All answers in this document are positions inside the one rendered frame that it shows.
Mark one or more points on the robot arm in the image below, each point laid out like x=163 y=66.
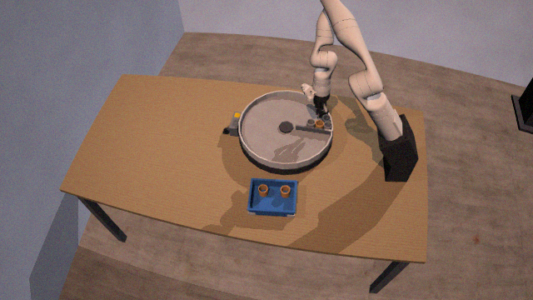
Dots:
x=336 y=19

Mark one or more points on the dark blue open crate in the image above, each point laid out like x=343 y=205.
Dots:
x=273 y=204

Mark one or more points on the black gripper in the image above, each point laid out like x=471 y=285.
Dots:
x=320 y=106

